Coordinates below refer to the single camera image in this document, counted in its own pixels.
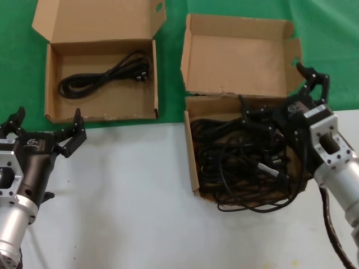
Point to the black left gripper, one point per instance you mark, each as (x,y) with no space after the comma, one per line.
(35,162)

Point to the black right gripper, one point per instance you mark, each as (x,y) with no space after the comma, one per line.
(297,126)

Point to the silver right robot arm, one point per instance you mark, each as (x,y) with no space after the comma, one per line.
(345,182)

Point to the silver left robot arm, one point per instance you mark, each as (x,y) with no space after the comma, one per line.
(12,224)

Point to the cardboard box with torn lid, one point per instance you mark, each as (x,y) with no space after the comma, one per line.
(238,61)

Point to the cardboard box with intact lid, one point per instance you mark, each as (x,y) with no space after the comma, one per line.
(112,103)

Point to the small black knob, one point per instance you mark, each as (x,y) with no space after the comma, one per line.
(48,195)

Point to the green table cloth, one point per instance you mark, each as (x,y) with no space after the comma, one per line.
(16,56)

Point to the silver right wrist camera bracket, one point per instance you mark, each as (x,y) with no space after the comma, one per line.
(328,129)

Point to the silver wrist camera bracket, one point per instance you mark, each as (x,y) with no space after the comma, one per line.
(328,129)
(9,173)

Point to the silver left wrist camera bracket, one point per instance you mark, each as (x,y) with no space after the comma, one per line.
(9,173)

